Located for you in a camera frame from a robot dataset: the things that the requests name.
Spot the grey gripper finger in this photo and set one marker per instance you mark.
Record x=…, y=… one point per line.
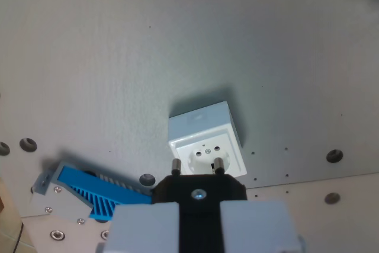
x=142, y=229
x=257, y=226

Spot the black power plug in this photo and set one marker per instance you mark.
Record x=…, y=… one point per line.
x=199, y=205

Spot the silver hex socket screw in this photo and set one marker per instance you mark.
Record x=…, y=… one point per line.
x=104, y=234
x=57, y=234

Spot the blue ribbed plastic part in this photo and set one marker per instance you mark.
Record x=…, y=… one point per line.
x=100, y=193

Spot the small silver bracket screw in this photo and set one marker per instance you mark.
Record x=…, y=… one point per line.
x=57, y=189
x=48, y=209
x=80, y=221

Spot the grey mounting bracket plate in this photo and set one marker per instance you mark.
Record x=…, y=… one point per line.
x=56, y=202

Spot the white wall socket box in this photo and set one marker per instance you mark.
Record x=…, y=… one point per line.
x=207, y=134

